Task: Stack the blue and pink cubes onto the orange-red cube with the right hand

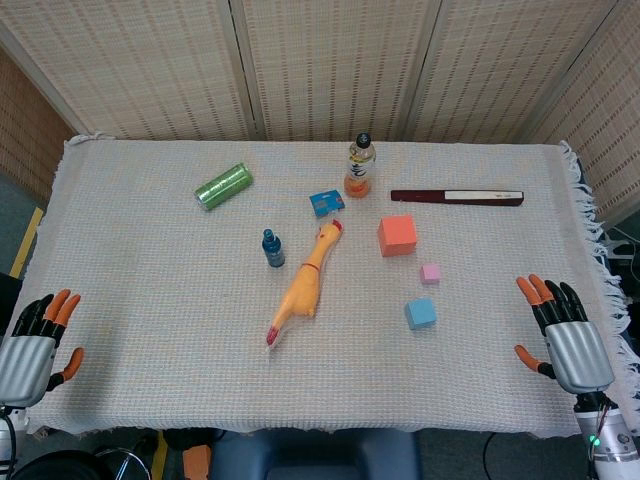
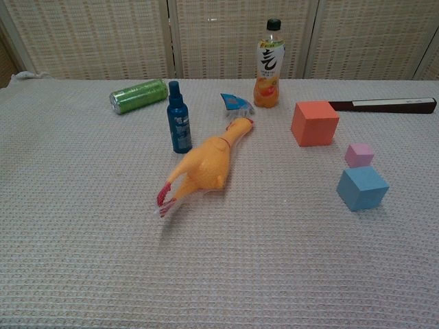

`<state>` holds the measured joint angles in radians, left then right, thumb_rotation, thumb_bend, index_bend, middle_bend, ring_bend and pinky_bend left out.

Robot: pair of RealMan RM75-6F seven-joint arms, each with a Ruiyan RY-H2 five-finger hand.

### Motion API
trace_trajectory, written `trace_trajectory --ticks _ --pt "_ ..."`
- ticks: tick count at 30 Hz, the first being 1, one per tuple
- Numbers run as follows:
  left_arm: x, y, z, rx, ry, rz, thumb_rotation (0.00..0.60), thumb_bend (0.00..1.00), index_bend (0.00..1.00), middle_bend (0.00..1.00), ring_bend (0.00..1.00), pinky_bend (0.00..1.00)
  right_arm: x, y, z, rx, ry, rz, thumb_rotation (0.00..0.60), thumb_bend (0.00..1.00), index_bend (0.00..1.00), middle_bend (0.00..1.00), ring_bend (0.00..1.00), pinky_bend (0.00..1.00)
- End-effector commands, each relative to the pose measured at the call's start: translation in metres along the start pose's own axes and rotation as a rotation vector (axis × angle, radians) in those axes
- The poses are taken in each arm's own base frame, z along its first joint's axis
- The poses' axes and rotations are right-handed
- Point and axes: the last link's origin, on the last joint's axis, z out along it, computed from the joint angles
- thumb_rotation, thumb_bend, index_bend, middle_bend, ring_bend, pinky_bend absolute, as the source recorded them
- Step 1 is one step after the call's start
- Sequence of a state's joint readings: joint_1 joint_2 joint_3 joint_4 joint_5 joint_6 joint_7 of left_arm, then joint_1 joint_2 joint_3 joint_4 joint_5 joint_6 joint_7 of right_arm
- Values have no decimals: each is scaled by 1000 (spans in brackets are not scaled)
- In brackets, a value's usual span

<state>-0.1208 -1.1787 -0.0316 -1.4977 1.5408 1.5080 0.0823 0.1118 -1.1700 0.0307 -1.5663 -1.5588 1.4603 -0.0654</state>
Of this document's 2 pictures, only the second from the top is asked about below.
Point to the large orange foam cube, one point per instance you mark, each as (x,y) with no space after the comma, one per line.
(313,124)

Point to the blue plastic snack packet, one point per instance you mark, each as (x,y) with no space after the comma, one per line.
(234,101)

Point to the blue spray bottle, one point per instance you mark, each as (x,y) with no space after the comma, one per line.
(178,122)

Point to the yellow rubber chicken toy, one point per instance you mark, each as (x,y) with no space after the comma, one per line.
(205,161)

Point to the green drink can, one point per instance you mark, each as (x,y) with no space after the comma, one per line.
(138,96)

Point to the small pink foam cube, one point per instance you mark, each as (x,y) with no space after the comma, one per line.
(358,155)

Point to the woven folding screen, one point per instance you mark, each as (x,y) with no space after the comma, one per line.
(219,37)

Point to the blue foam cube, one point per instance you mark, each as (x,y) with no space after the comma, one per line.
(363,187)

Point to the white waffle-weave tablecloth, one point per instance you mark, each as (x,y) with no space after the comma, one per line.
(219,222)

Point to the orange juice bottle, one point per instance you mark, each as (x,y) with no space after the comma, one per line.
(269,77)

